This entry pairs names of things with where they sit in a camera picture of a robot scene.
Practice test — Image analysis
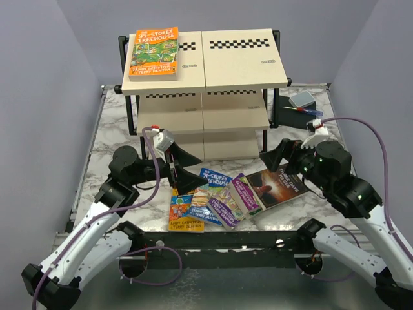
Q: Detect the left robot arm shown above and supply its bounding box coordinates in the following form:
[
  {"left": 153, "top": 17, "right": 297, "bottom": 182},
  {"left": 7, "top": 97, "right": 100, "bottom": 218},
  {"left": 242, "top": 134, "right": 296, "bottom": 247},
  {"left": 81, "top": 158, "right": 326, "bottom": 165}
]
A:
[{"left": 21, "top": 143, "right": 206, "bottom": 309}]

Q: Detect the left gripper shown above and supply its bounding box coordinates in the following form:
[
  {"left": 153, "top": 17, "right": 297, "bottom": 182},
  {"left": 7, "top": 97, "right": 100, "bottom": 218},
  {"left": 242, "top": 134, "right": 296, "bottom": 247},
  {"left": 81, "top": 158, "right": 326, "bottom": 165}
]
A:
[{"left": 130, "top": 141, "right": 209, "bottom": 194}]

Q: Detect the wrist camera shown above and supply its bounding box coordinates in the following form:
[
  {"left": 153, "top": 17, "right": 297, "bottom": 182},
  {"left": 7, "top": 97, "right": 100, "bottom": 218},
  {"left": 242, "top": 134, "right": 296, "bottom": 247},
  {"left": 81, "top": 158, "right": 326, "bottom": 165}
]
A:
[
  {"left": 152, "top": 128, "right": 174, "bottom": 152},
  {"left": 301, "top": 119, "right": 330, "bottom": 149}
]

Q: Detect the beige three-tier shelf rack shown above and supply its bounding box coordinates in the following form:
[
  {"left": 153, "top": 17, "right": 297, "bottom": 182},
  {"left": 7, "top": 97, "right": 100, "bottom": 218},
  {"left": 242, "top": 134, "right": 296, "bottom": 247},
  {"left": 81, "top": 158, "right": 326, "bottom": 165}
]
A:
[{"left": 115, "top": 28, "right": 288, "bottom": 161}]

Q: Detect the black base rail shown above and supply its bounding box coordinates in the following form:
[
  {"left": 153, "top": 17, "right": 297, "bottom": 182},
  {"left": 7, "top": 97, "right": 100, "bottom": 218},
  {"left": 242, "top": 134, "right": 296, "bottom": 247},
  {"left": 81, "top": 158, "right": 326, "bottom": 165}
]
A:
[{"left": 126, "top": 230, "right": 316, "bottom": 269}]

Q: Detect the orange 39-Storey Treehouse book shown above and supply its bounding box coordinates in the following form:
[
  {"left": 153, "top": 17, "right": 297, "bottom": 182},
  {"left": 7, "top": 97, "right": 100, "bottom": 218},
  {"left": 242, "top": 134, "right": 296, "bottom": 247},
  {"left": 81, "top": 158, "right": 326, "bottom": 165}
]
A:
[{"left": 128, "top": 27, "right": 179, "bottom": 81}]

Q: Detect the yellow 130-Storey Treehouse book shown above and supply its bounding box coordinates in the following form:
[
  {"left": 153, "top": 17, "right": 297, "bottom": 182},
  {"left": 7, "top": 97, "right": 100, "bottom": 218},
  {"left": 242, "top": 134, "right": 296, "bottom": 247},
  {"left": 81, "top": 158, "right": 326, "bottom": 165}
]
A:
[{"left": 168, "top": 188, "right": 205, "bottom": 233}]

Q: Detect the red blue screwdriver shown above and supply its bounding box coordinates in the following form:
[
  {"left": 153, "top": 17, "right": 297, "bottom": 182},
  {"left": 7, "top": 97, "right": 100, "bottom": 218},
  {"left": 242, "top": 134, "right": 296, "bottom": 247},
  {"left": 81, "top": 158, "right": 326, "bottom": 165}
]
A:
[{"left": 283, "top": 107, "right": 323, "bottom": 117}]

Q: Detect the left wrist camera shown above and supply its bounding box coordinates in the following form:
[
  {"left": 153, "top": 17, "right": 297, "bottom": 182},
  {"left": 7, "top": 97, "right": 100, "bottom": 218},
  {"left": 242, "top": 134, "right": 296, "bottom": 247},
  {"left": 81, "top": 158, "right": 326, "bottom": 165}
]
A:
[{"left": 152, "top": 128, "right": 174, "bottom": 152}]

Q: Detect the dark Three Days To See book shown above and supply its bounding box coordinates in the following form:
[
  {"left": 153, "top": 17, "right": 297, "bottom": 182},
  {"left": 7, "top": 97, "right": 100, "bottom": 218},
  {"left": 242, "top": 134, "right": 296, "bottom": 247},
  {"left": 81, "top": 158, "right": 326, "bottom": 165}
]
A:
[{"left": 246, "top": 164, "right": 308, "bottom": 211}]

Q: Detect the grey small case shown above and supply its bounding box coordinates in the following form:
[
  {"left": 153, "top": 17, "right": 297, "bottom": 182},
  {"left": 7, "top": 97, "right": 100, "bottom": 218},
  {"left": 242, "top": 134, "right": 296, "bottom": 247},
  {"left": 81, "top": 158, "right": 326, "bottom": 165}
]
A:
[{"left": 288, "top": 90, "right": 316, "bottom": 108}]

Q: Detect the lilac Treehouse book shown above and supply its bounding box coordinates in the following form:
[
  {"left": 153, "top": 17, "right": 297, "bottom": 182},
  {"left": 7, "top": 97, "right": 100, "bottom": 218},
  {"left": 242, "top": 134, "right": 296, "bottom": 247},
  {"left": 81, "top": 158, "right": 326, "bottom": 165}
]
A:
[{"left": 207, "top": 187, "right": 245, "bottom": 230}]

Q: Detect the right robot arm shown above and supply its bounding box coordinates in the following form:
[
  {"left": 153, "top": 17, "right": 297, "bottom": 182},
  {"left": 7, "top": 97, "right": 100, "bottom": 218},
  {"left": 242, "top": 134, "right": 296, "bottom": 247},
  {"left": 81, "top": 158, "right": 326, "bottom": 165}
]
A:
[{"left": 259, "top": 139, "right": 412, "bottom": 309}]

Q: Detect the black box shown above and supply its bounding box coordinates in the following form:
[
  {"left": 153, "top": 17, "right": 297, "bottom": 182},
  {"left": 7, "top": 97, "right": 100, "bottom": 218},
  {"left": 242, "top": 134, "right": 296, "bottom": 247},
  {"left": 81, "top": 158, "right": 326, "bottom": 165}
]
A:
[{"left": 274, "top": 96, "right": 316, "bottom": 129}]

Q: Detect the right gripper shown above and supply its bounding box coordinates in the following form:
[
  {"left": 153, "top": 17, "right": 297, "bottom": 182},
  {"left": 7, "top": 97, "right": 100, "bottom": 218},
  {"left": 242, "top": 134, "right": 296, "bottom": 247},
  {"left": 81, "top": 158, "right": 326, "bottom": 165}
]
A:
[{"left": 260, "top": 136, "right": 332, "bottom": 192}]

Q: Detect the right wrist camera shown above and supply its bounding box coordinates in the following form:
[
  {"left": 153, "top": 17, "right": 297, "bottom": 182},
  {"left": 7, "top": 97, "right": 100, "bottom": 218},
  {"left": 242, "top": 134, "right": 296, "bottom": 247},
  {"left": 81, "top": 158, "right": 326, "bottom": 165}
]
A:
[{"left": 301, "top": 119, "right": 330, "bottom": 149}]

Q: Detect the blue 91-Storey Treehouse book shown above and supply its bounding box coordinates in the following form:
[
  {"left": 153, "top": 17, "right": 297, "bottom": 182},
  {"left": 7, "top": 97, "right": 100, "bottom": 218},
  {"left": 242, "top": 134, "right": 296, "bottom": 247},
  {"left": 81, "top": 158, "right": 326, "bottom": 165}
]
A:
[{"left": 188, "top": 168, "right": 232, "bottom": 226}]

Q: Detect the purple 117-Storey Treehouse book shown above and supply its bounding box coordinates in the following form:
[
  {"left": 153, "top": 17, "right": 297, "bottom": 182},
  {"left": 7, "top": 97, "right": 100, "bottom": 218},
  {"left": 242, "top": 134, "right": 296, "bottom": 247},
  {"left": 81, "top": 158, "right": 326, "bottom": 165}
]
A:
[{"left": 228, "top": 173, "right": 262, "bottom": 219}]

